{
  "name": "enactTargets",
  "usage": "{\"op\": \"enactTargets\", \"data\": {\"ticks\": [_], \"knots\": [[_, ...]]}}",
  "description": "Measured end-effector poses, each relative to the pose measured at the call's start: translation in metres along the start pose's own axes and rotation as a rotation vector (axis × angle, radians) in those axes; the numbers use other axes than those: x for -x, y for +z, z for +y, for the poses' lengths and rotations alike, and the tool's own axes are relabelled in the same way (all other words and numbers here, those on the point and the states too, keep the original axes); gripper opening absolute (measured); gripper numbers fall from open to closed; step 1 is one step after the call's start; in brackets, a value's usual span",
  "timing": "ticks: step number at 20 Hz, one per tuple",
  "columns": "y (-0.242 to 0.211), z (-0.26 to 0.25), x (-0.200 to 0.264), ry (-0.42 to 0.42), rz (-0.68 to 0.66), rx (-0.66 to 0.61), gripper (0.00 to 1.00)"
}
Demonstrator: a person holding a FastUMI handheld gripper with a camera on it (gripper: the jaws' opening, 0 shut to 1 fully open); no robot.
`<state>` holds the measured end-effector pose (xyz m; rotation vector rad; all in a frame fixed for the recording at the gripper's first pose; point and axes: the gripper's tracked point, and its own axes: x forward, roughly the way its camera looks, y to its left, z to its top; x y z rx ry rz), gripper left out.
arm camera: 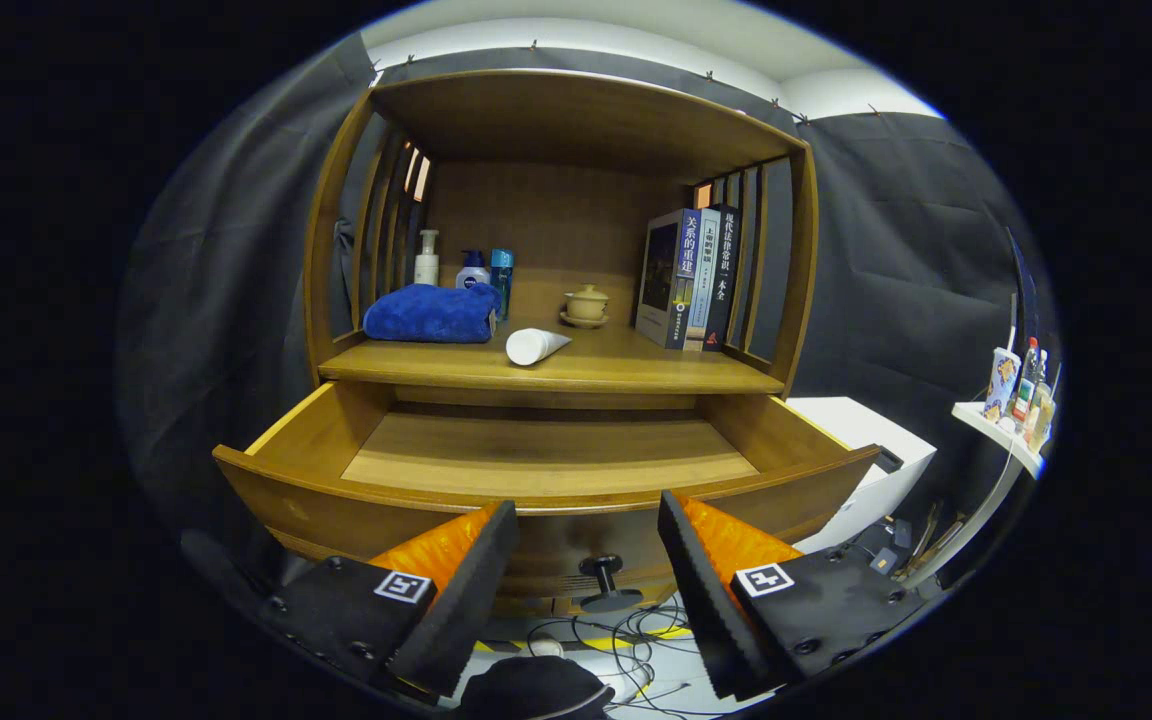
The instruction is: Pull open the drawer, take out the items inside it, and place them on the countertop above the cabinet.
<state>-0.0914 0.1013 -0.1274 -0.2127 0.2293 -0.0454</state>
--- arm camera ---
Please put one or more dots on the white pump bottle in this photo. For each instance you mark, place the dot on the white pump bottle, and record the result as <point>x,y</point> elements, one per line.
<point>426,268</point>

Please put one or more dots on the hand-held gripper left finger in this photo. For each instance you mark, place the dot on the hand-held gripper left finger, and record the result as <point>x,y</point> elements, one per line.
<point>466,600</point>

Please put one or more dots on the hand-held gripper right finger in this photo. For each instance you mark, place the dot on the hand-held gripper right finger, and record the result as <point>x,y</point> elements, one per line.
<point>711,600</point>

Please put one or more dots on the white bottle blue label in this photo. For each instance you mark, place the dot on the white bottle blue label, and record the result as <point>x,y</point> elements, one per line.
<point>472,277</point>

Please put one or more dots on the clear bottle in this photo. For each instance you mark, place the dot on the clear bottle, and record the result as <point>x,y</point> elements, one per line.
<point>1040,415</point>

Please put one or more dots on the white shelf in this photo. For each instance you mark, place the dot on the white shelf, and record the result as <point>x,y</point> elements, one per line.
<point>996,425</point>

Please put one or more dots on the blue towel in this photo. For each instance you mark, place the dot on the blue towel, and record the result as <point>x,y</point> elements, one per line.
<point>426,312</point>

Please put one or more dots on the pale blue book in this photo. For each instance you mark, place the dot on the pale blue book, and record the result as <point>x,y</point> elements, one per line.
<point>704,290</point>

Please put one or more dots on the wooden countertop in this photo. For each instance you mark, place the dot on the wooden countertop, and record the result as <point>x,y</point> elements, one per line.
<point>616,360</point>

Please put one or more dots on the teal bottle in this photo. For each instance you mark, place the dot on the teal bottle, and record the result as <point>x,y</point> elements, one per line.
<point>502,280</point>

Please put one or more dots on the yellow black floor tape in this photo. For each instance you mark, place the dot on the yellow black floor tape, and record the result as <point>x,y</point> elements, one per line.
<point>671,632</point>

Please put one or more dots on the red label bottle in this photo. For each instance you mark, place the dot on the red label bottle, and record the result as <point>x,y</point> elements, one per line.
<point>1024,395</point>

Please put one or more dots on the dark cloth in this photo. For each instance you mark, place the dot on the dark cloth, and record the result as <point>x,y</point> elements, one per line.
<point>536,690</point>

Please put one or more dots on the white green tube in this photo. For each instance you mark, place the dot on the white green tube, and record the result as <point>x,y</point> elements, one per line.
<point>534,346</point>

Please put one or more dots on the wooden cabinet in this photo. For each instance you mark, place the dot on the wooden cabinet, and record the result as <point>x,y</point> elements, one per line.
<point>576,120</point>

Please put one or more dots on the black book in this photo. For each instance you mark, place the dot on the black book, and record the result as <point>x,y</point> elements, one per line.
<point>724,270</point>

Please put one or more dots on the beige lidded teacup with saucer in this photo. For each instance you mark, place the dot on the beige lidded teacup with saucer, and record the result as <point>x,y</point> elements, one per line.
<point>586,305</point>

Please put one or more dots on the wooden drawer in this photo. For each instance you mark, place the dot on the wooden drawer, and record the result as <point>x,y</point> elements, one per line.
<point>556,450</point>

